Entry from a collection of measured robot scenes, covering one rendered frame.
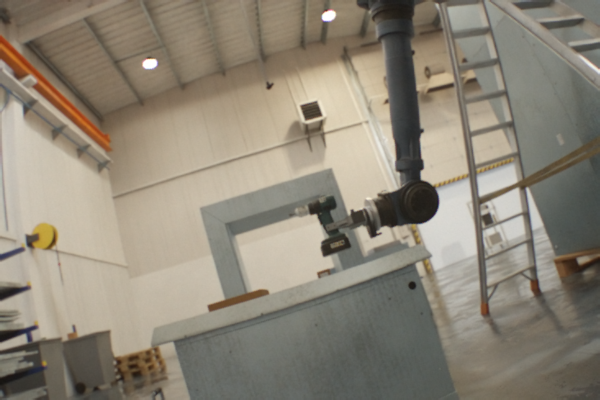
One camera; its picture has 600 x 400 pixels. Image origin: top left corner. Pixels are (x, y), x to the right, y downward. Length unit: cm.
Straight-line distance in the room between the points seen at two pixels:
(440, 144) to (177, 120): 825
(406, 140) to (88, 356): 685
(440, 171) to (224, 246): 980
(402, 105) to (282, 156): 1027
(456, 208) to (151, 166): 937
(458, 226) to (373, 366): 1115
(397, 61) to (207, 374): 138
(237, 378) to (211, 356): 11
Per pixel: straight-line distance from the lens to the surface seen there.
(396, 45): 171
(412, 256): 142
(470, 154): 287
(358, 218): 155
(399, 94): 165
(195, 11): 1090
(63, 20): 949
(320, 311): 137
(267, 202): 336
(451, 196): 1257
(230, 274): 331
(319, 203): 158
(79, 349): 775
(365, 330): 140
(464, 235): 1247
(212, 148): 1213
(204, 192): 1175
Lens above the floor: 62
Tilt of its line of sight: 14 degrees up
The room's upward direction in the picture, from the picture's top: 19 degrees counter-clockwise
